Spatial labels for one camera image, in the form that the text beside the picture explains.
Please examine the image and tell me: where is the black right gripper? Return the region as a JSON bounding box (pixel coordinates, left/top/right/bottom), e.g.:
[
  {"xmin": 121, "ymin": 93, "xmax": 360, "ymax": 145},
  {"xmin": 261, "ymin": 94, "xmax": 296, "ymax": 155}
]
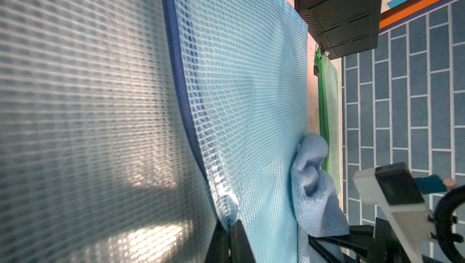
[{"xmin": 308, "ymin": 217, "xmax": 444, "ymax": 263}]

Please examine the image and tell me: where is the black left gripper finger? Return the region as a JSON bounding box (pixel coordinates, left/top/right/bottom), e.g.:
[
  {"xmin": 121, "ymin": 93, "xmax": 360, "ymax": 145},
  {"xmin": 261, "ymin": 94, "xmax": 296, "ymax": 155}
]
[{"xmin": 204, "ymin": 220, "xmax": 256, "ymax": 263}]

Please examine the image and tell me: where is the light blue cleaning cloth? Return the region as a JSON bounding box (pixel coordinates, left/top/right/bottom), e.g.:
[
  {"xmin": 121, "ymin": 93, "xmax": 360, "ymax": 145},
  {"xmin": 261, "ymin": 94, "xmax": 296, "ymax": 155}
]
[{"xmin": 290, "ymin": 132, "xmax": 350, "ymax": 263}]

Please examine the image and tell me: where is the clear grey document bag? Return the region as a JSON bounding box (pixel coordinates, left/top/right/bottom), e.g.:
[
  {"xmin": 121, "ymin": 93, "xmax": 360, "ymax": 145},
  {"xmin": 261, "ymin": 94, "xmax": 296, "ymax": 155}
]
[{"xmin": 1, "ymin": 0, "xmax": 216, "ymax": 263}]

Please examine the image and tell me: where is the green mesh document bag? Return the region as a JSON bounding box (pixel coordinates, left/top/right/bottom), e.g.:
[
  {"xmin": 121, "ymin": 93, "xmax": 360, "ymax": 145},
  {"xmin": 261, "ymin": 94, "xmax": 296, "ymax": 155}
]
[{"xmin": 314, "ymin": 47, "xmax": 341, "ymax": 194}]

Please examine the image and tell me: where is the black mesh file holder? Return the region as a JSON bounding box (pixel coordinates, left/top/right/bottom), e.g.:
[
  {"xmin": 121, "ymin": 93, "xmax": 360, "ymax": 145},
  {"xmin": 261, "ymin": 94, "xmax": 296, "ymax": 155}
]
[{"xmin": 294, "ymin": 0, "xmax": 381, "ymax": 60}]

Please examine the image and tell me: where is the orange book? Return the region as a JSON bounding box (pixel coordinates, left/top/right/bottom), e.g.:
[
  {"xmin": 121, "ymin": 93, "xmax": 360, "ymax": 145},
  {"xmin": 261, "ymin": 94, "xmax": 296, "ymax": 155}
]
[{"xmin": 379, "ymin": 0, "xmax": 452, "ymax": 33}]

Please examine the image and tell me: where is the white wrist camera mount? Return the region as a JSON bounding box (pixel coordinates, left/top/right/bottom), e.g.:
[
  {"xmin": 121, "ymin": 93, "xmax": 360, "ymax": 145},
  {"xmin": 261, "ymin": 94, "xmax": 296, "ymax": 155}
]
[{"xmin": 353, "ymin": 162, "xmax": 457, "ymax": 263}]

